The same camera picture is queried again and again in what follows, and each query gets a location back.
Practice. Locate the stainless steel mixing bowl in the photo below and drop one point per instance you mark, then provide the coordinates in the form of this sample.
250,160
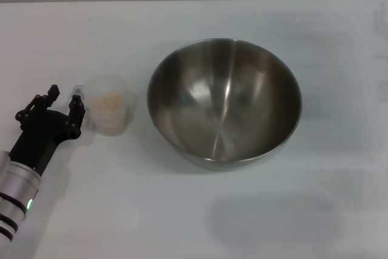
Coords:
224,110

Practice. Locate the white rice grains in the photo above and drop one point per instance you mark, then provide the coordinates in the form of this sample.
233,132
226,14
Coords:
107,102

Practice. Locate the clear plastic measuring cup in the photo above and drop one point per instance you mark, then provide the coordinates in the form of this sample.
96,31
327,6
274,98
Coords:
112,119

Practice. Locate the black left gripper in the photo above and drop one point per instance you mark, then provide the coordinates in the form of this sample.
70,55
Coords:
42,134

